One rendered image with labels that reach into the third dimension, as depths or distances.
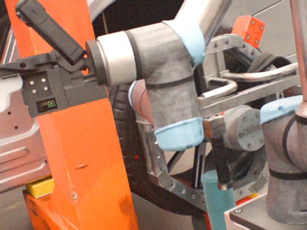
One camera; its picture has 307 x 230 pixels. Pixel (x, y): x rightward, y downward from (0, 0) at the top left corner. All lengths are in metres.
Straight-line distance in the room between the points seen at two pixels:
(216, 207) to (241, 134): 0.23
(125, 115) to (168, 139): 0.78
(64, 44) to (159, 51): 0.13
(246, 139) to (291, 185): 0.51
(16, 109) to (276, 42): 1.17
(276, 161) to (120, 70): 0.42
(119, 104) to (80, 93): 0.82
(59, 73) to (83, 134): 0.59
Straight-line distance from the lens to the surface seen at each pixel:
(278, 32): 2.33
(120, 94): 1.54
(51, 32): 0.71
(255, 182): 1.75
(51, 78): 0.69
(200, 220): 1.89
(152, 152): 1.49
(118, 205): 1.37
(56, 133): 1.27
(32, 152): 1.80
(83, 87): 0.71
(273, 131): 0.97
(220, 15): 0.89
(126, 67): 0.71
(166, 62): 0.72
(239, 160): 1.85
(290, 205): 1.01
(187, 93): 0.74
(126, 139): 1.54
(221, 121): 1.34
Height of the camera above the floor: 1.30
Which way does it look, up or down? 13 degrees down
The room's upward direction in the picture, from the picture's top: 12 degrees counter-clockwise
